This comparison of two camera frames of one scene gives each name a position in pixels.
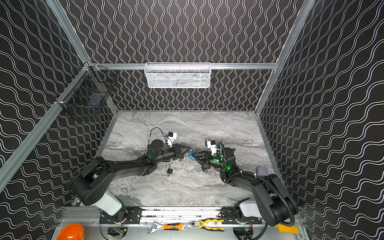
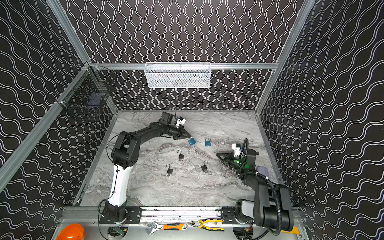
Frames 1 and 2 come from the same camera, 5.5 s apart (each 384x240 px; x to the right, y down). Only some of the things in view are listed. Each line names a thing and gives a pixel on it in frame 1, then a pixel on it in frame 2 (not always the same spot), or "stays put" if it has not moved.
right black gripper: x=205 y=156 to x=229 y=160
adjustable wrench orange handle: x=177 y=226 stays put
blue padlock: x=191 y=156 to x=192 y=141
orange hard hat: x=72 y=231 stays put
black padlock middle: x=169 y=170 stays put
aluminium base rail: x=185 y=215 stays put
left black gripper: x=176 y=151 to x=180 y=132
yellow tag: x=294 y=230 stays put
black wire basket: x=90 y=89 stays put
